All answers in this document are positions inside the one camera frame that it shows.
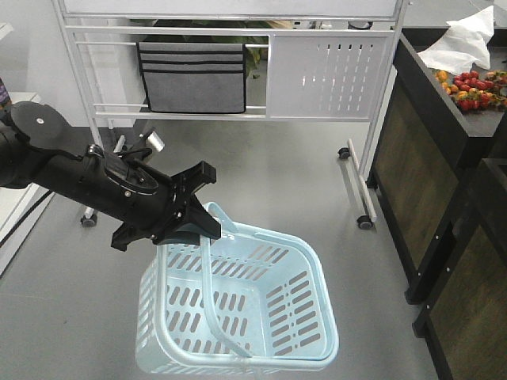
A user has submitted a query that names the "grey fabric pocket organizer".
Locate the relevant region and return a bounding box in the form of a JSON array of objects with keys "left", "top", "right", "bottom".
[{"left": 136, "top": 41, "right": 246, "bottom": 114}]

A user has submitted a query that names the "pile of red fruits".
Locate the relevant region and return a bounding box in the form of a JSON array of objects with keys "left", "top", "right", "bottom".
[{"left": 433, "top": 70, "right": 506, "bottom": 112}]

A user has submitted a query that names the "light blue plastic basket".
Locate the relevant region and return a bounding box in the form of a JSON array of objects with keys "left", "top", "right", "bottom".
[{"left": 135, "top": 202, "right": 339, "bottom": 375}]

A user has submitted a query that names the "white rolling whiteboard frame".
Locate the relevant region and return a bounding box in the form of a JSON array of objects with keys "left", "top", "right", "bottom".
[{"left": 53, "top": 1, "right": 407, "bottom": 229}]

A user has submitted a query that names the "wrist camera with silver lens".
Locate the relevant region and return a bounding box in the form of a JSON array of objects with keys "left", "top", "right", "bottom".
[{"left": 116, "top": 127, "right": 165, "bottom": 162}]

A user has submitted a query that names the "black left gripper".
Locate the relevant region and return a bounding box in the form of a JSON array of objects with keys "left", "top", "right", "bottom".
[{"left": 81, "top": 152, "right": 221, "bottom": 250}]

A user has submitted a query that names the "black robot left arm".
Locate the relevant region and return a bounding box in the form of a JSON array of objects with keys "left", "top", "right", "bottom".
[{"left": 1, "top": 101, "right": 221, "bottom": 251}]

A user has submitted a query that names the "white plastic bag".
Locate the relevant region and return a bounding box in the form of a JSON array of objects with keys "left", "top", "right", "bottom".
[{"left": 418, "top": 6, "right": 494, "bottom": 74}]

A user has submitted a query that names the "dark wooden display counter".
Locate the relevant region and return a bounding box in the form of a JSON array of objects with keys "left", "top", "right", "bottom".
[{"left": 368, "top": 27, "right": 506, "bottom": 379}]

